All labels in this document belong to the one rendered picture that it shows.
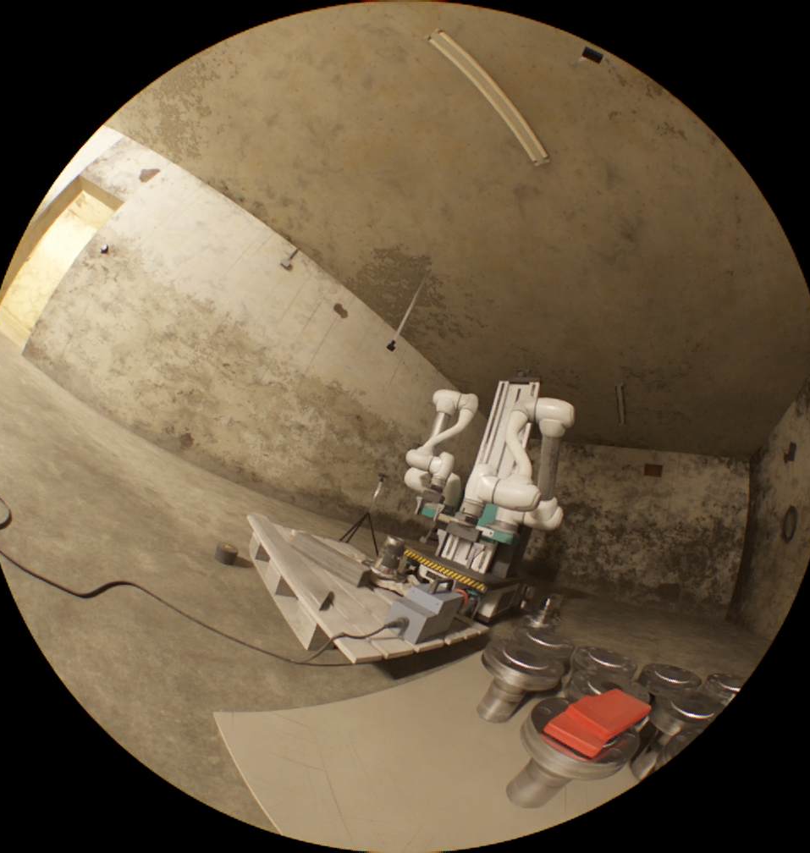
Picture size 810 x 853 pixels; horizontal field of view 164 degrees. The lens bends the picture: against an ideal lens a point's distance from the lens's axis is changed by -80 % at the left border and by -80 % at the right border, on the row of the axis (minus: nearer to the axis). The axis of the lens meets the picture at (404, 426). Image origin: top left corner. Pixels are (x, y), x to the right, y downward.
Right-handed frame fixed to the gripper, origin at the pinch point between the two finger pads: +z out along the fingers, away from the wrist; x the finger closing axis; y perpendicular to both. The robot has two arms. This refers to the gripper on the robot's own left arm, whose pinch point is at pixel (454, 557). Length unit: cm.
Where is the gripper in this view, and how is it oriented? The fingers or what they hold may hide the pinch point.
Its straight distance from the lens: 111.5
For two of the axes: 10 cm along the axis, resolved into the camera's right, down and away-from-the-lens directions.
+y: 5.3, 4.2, 7.4
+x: -7.7, -1.4, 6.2
